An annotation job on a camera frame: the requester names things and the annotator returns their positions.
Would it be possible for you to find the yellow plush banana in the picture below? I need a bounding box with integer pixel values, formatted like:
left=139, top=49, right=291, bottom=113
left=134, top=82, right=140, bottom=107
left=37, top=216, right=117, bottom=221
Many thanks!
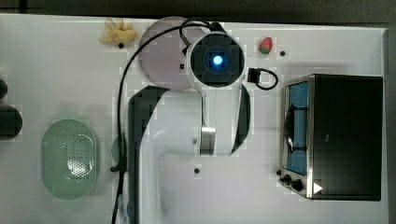
left=98, top=19, right=137, bottom=46

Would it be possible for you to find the green oval colander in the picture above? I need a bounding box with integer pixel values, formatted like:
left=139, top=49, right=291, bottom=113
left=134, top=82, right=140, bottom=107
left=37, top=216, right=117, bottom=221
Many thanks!
left=41, top=119, right=100, bottom=200

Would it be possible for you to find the black toaster oven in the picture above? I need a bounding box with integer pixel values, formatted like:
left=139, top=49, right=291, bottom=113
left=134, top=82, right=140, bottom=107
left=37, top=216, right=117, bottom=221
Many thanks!
left=276, top=74, right=383, bottom=202

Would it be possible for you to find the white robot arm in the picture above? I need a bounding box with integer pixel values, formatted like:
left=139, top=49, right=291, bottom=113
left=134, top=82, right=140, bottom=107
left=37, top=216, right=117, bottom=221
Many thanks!
left=127, top=22, right=250, bottom=224

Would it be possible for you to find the black pot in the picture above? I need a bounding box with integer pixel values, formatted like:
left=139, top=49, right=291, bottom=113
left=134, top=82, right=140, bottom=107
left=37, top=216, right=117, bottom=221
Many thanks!
left=0, top=105, right=22, bottom=141

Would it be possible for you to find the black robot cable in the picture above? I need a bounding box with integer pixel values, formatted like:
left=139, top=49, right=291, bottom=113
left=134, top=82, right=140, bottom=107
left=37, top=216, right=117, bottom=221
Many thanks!
left=109, top=18, right=213, bottom=224

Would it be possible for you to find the green mug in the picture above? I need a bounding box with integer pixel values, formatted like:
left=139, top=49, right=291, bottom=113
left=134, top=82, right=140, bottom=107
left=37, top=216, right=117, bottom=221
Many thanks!
left=111, top=133, right=125, bottom=164

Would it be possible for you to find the red green toy strawberry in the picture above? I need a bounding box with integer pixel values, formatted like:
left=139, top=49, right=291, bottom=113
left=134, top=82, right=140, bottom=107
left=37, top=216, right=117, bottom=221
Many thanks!
left=259, top=36, right=273, bottom=55

